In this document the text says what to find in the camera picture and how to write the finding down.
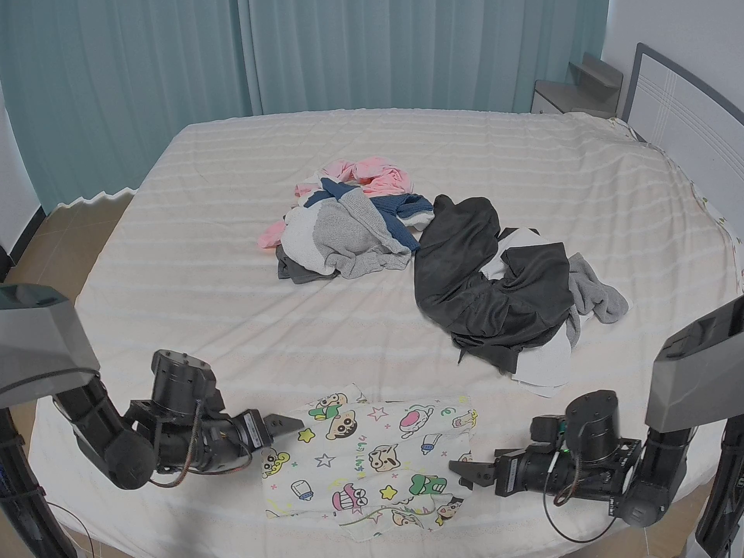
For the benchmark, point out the bed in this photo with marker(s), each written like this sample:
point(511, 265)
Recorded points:
point(232, 311)

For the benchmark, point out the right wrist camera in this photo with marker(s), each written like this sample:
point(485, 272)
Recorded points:
point(546, 429)

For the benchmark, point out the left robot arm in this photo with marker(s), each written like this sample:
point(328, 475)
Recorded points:
point(87, 416)

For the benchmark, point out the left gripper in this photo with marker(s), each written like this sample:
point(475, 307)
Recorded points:
point(226, 445)

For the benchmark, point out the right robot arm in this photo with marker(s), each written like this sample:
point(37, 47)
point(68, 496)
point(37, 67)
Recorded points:
point(691, 369)

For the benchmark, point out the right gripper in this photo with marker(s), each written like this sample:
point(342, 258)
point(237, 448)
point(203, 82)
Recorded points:
point(535, 474)

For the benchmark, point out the pile of clothes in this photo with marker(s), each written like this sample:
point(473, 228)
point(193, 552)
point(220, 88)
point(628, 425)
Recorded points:
point(494, 288)

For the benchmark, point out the blue-green curtain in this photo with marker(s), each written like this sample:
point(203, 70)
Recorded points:
point(418, 27)
point(128, 73)

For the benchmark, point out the white printed pyjama top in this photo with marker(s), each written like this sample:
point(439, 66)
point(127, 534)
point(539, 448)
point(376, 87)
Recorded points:
point(372, 462)

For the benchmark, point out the grey bedside table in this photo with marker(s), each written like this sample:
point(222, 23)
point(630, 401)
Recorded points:
point(569, 99)

